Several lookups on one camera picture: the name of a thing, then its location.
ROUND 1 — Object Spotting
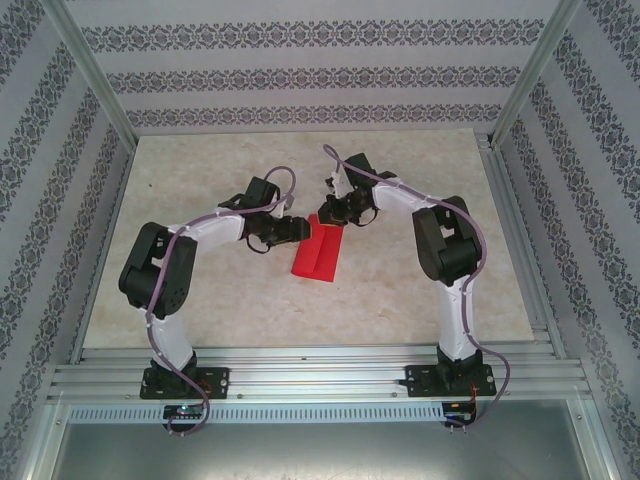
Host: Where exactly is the red cloth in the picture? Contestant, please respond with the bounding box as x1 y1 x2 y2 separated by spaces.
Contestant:
289 213 346 284

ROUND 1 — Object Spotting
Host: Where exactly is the thin black cable loop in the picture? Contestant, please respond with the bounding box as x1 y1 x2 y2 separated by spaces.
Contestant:
349 207 380 229
246 234 275 257

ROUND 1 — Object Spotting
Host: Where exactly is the purple cable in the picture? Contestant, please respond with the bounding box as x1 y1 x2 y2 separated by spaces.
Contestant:
322 143 512 435
144 166 299 439

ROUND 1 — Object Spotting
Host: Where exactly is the aluminium table side rail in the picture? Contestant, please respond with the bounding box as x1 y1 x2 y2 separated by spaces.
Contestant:
69 142 139 365
477 134 569 360

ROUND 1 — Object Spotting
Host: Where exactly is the grey metal panel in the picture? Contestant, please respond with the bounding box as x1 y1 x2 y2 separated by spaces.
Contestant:
39 422 614 480

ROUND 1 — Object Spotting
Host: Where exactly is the aluminium frame post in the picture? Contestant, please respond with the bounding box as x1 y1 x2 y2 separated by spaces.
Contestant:
489 0 586 149
39 0 139 149

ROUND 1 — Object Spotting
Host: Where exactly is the slotted grey cable duct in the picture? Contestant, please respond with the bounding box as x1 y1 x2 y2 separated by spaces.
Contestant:
67 403 449 424

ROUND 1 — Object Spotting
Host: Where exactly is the aluminium mounting beam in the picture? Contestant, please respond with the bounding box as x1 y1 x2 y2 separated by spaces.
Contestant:
47 343 594 402

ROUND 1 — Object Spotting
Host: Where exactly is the small circuit board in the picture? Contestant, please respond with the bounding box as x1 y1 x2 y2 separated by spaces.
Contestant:
163 403 206 421
442 399 479 426

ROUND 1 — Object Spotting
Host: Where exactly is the aluminium lower frame strut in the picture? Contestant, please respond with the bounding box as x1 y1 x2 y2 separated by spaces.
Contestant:
569 399 621 480
22 399 71 480

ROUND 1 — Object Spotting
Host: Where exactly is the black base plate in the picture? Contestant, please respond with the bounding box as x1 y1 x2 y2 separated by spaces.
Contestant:
404 363 496 399
141 366 231 401

